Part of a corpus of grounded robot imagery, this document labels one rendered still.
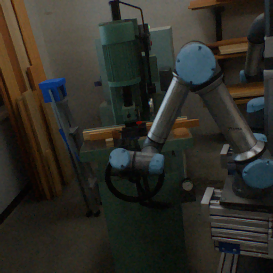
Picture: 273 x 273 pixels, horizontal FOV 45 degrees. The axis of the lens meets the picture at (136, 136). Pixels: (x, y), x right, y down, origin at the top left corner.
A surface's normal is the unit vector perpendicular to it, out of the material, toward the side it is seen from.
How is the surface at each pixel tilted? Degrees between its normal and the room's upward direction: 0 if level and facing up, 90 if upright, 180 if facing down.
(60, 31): 90
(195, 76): 83
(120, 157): 60
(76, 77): 90
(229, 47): 90
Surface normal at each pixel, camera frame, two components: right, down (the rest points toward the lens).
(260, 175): -0.07, 0.46
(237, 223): -0.38, 0.36
